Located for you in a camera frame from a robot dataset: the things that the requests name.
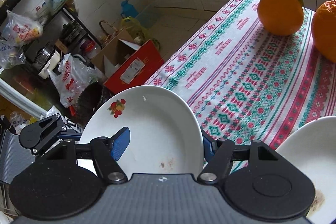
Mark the white plate with fruit print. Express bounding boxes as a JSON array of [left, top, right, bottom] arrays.
[[79, 85, 204, 177]]

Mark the plain white deep plate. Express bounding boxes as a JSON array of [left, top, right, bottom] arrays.
[[276, 116, 335, 223]]

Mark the white red plastic bag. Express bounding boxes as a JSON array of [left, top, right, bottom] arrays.
[[47, 53, 103, 108]]

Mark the patterned red green tablecloth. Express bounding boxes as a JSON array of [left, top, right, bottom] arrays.
[[147, 0, 335, 148]]

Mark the red cardboard box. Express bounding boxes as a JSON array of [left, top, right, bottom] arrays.
[[104, 40, 164, 94]]

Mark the brown cardboard box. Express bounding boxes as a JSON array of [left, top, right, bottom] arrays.
[[91, 30, 140, 77]]

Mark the black storage shelf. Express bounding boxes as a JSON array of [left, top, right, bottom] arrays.
[[1, 0, 100, 79]]

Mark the blue thermos jug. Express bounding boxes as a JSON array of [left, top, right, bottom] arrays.
[[121, 0, 139, 18]]

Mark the orange with leafy stem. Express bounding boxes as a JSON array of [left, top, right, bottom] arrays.
[[257, 0, 304, 36]]

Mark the orange without leaves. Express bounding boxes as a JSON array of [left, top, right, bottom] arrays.
[[311, 0, 336, 63]]

